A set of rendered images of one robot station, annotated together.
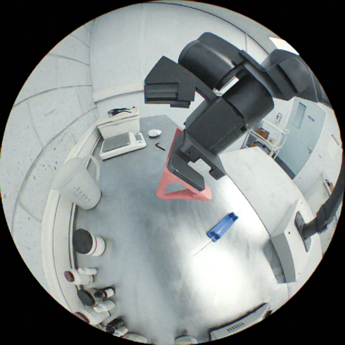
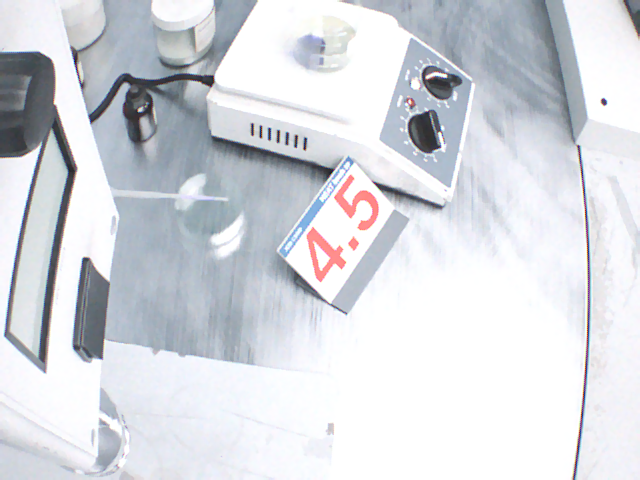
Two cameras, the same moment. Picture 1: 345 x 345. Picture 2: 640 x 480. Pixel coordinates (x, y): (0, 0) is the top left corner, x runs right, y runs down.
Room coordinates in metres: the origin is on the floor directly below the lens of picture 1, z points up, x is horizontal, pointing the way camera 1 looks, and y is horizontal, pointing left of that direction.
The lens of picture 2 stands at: (-0.72, -0.30, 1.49)
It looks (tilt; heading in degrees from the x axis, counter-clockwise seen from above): 67 degrees down; 17
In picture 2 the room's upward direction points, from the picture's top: 8 degrees clockwise
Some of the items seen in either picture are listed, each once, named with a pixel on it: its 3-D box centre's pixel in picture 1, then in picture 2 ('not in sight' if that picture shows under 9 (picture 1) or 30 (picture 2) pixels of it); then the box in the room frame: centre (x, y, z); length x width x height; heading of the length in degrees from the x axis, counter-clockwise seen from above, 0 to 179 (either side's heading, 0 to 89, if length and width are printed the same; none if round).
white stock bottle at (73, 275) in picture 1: (78, 276); not in sight; (-0.14, 0.24, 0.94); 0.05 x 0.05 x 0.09
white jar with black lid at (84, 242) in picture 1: (88, 243); not in sight; (-0.02, 0.22, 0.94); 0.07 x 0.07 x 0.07
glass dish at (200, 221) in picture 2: not in sight; (208, 209); (-0.50, -0.15, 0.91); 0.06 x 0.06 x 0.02
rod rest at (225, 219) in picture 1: (224, 225); not in sight; (0.05, -0.14, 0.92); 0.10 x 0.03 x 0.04; 124
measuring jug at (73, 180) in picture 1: (82, 183); not in sight; (0.15, 0.31, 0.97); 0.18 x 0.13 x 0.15; 152
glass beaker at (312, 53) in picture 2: not in sight; (321, 29); (-0.38, -0.18, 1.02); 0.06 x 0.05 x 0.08; 110
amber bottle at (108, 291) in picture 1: (102, 293); not in sight; (-0.15, 0.16, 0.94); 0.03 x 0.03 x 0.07
